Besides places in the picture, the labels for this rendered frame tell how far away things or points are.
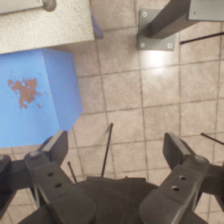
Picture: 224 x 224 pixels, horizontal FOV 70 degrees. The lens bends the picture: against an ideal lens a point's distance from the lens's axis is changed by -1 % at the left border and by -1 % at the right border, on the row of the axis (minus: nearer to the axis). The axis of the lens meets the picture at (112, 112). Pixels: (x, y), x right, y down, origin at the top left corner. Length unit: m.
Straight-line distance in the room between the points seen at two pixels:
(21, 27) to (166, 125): 1.32
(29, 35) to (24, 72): 0.25
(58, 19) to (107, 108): 0.94
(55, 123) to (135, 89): 0.79
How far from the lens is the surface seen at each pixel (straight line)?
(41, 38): 0.72
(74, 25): 0.68
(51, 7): 0.71
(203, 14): 0.55
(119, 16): 1.45
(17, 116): 1.00
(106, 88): 1.42
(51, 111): 0.91
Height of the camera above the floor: 1.40
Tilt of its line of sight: 73 degrees down
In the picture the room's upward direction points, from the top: 176 degrees counter-clockwise
